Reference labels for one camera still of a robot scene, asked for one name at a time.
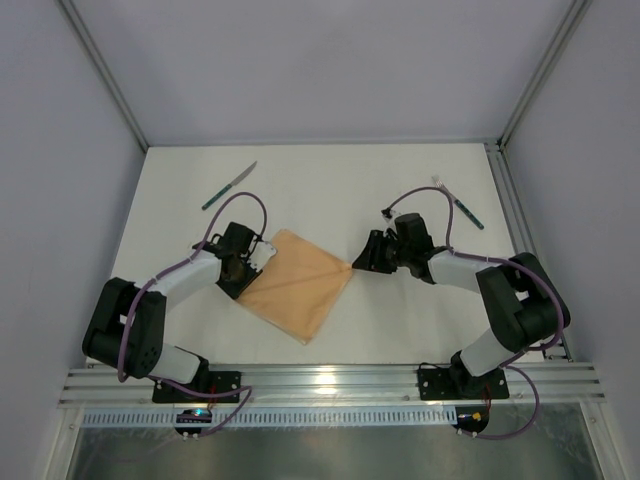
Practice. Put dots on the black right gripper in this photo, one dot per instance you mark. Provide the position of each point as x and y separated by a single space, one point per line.
377 251

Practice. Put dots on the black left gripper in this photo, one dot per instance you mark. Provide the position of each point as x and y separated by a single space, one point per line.
245 279

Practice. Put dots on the beige cloth napkin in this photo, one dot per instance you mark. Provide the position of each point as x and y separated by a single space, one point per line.
298 286

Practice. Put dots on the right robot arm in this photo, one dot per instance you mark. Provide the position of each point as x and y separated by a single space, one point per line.
522 305

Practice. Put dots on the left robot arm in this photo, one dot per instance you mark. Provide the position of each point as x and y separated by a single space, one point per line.
126 329

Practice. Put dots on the left controller board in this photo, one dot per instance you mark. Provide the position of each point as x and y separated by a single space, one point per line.
191 423

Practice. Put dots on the controller board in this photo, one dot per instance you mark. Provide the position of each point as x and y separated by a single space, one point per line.
191 423
470 421

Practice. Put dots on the right controller board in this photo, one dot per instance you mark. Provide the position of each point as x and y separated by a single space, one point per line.
470 421

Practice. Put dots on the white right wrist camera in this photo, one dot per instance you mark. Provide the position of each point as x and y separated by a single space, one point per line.
390 215

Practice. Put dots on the green handled fork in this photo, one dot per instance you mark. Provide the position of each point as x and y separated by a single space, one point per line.
458 203

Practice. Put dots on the green handled knife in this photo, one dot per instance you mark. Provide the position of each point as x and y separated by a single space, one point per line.
233 183

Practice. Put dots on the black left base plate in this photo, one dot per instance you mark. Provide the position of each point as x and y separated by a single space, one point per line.
212 382

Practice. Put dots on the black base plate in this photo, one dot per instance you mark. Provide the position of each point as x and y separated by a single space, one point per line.
212 382
439 383

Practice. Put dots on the aluminium frame rail right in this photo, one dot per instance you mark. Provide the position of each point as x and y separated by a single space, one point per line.
517 224

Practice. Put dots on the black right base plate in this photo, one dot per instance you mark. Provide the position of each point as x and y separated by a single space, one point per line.
439 383

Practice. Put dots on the slotted cable duct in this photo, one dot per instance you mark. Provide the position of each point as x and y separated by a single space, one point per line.
287 417

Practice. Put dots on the front aluminium rail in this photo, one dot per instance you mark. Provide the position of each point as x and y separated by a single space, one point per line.
335 385

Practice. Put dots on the left rear aluminium post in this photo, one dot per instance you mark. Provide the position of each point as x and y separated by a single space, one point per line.
80 30

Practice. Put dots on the aluminium post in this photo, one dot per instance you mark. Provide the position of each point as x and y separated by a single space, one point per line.
80 30
560 39

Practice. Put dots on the right rear aluminium post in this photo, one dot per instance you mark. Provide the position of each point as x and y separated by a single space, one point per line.
560 39

